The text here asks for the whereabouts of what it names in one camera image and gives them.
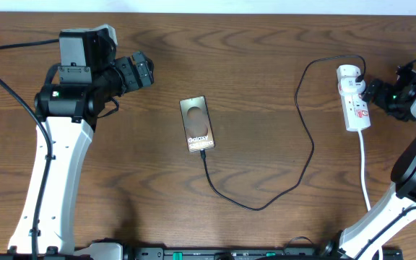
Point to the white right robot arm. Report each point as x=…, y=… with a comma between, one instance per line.
x=397, y=207

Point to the bronze Galaxy smartphone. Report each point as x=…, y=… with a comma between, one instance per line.
x=197, y=124

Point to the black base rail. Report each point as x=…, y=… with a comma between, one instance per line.
x=208, y=253

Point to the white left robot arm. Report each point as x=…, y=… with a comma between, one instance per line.
x=66, y=110

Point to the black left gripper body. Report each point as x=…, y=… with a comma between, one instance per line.
x=134, y=73

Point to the white power strip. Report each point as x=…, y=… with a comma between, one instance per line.
x=355, y=110

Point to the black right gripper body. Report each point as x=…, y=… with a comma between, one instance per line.
x=389, y=99

